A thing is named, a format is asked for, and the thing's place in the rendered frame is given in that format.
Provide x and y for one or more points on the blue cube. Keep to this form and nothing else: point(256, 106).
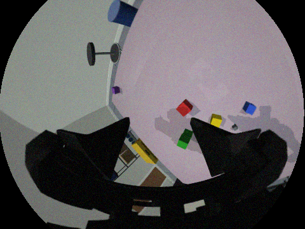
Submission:
point(249, 108)

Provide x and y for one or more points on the red block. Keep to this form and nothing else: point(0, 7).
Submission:
point(184, 108)

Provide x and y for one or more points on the yellow block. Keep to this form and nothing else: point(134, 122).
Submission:
point(216, 120)

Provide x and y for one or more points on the green block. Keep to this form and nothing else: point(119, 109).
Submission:
point(183, 141)
point(188, 132)

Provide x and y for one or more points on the purple block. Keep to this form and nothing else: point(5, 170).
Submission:
point(115, 90)

